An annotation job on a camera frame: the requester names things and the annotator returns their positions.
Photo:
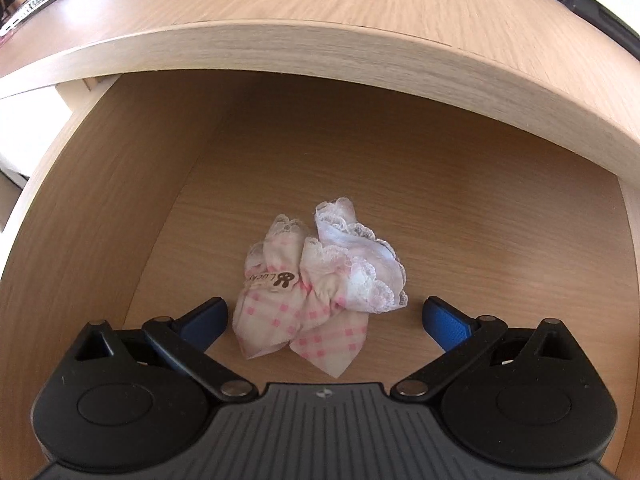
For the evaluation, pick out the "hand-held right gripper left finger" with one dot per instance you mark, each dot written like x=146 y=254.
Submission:
x=204 y=321

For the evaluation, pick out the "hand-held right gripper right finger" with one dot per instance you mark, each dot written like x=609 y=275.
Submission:
x=444 y=324

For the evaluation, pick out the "pink and yellow toys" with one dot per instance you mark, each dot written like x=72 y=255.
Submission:
x=320 y=285

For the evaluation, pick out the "white side panel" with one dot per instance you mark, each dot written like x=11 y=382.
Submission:
x=30 y=130

